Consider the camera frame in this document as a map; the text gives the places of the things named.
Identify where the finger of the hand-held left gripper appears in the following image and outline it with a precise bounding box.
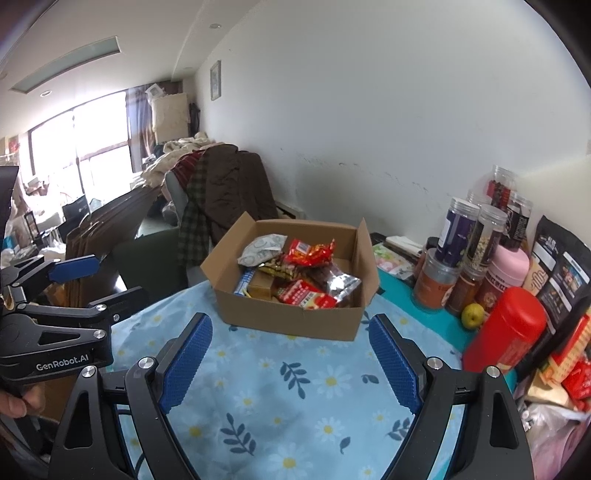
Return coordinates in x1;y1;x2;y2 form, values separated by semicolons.
0;255;100;303
18;286;149;324

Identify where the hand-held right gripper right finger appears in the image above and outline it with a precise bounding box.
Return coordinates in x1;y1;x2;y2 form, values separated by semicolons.
368;314;536;480

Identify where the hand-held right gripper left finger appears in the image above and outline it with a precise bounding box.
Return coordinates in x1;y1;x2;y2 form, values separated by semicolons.
46;312;214;480

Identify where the silver foil snack packet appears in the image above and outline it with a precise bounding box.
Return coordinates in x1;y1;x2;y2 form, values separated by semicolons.
325;271;363;309

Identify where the cardboard box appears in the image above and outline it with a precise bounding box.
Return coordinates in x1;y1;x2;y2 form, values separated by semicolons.
200;212;380;342

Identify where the red white snack packet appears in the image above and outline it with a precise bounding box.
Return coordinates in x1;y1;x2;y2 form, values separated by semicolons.
276;280;338;310

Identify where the brown cereal packet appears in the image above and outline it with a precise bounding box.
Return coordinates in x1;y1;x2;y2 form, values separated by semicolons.
259;261;333;287

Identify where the white patterned snack bag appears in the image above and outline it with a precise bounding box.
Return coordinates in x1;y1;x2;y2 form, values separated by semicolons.
238;234;287;267

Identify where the red yellow snack packet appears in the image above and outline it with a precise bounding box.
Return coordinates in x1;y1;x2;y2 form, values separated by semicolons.
283;239;335;269

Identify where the person's left hand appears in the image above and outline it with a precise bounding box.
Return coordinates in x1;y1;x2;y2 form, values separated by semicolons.
0;387;43;418

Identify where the stack of flattened cardboard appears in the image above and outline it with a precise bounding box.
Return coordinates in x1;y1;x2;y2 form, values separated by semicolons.
65;185;160;305

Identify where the teal table cloth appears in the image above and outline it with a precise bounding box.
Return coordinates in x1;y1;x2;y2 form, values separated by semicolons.
369;268;467;365

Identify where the dark green chair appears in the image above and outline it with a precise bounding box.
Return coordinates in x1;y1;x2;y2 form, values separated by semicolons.
113;228;204;305

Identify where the yellow green apple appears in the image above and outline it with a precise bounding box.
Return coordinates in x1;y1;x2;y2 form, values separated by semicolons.
462;303;485;330

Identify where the green pink tissue packet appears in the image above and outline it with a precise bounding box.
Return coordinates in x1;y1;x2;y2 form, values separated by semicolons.
372;243;414;278

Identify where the blue floral tablecloth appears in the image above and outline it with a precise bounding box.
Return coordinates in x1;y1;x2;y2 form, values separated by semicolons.
108;277;467;480

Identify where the small tan box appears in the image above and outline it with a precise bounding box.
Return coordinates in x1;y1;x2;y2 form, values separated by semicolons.
247;272;278;301

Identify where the red canister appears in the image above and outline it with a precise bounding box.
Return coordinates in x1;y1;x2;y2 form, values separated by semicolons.
462;286;548;374

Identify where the window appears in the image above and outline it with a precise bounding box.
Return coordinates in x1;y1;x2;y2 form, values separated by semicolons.
28;90;134;204

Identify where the grey chair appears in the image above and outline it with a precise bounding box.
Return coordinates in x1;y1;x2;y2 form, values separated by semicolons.
164;171;190;222

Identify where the green plaid shirt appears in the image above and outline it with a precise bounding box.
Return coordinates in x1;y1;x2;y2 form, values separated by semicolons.
178;159;213;268

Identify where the cluster of clear plastic jars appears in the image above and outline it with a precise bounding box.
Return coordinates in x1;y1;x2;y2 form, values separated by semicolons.
412;165;534;317

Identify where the pink bottle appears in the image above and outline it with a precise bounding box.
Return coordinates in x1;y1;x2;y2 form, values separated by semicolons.
475;244;531;319

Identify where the pile of clothes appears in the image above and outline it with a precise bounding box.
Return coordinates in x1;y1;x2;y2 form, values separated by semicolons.
139;131;218;190

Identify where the dark curtain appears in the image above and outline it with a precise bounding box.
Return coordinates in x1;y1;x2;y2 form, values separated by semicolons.
124;85;158;171

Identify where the cream cabinet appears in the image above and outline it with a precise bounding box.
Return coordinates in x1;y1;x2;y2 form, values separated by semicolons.
151;92;190;144

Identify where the brown quilted jacket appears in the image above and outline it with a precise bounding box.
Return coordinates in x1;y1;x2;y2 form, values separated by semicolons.
203;145;280;245

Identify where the white plastic bag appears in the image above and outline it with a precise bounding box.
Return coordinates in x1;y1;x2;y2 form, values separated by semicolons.
522;401;591;480

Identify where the pile of red packages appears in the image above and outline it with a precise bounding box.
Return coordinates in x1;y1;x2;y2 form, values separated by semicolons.
540;314;591;411

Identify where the black stand-up pouch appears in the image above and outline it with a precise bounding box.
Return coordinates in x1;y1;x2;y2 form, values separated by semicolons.
526;216;591;333

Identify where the rectangular ceiling light panel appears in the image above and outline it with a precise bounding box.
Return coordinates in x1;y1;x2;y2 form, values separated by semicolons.
10;36;121;93

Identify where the white foam board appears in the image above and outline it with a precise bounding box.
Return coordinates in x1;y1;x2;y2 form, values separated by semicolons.
522;152;591;232

